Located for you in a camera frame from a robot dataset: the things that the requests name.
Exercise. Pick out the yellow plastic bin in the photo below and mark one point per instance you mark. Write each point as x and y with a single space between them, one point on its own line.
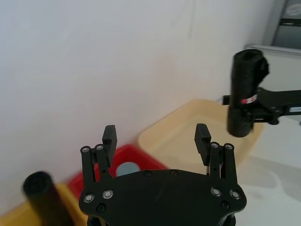
16 214

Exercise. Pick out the grey round object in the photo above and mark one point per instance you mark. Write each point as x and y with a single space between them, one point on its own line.
128 168

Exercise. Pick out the cream plastic bin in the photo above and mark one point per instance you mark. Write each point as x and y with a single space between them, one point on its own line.
178 139

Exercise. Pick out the red plastic bin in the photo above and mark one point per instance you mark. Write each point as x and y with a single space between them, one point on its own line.
136 157

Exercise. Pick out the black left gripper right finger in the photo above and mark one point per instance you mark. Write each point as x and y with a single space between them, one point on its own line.
227 169

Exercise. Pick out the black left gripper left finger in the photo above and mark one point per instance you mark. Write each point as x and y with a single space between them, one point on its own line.
90 169

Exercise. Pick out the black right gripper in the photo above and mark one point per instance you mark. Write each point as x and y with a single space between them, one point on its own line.
290 103

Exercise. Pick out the plain black roll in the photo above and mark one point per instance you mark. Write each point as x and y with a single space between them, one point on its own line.
44 200

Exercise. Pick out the black roll with red label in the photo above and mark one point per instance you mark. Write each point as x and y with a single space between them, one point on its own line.
243 94

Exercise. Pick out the grey striped post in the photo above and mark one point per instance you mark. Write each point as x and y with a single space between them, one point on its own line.
288 21

